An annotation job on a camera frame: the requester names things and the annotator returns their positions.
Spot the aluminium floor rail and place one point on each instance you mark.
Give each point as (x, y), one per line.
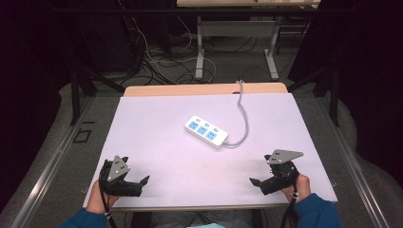
(351, 164)
(47, 171)

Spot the black metal stand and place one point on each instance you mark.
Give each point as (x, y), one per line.
(75, 95)
(333, 95)

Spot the dark curtain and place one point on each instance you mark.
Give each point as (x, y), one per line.
(367, 79)
(31, 79)

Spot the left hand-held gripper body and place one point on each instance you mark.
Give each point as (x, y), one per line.
(118, 177)

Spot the person's left hand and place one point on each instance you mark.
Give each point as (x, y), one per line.
(95, 199)

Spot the black floor socket frame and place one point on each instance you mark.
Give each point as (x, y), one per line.
(83, 136)

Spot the white table cover sheet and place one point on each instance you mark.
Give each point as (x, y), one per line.
(177, 164)

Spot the white power strip blue sockets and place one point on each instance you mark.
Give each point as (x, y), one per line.
(206, 131)

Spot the person's right hand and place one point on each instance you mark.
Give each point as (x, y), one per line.
(301, 186)

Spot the white desk with metal legs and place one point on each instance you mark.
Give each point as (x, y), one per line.
(240, 28)

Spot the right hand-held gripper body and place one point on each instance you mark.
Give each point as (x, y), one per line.
(278, 177)

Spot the person's legs grey trousers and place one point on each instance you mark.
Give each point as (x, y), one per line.
(202, 218)

